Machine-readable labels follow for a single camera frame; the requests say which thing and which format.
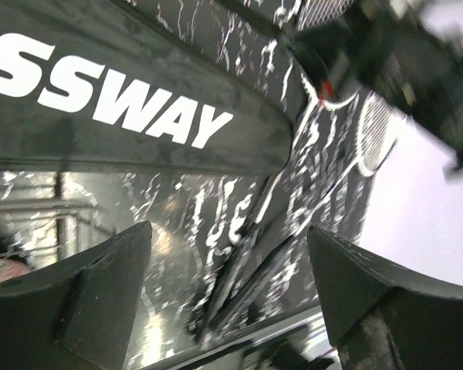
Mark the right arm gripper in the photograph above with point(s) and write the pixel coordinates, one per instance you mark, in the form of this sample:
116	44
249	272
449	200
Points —
393	54

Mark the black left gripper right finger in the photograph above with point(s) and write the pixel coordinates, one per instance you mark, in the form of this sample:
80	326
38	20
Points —
382	315

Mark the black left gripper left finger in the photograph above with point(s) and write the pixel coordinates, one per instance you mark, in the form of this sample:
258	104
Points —
77	313

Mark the black racket bag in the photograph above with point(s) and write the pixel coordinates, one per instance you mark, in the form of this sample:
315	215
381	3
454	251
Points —
93	85

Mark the wire rack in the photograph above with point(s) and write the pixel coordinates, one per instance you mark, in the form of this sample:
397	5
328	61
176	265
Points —
42	223

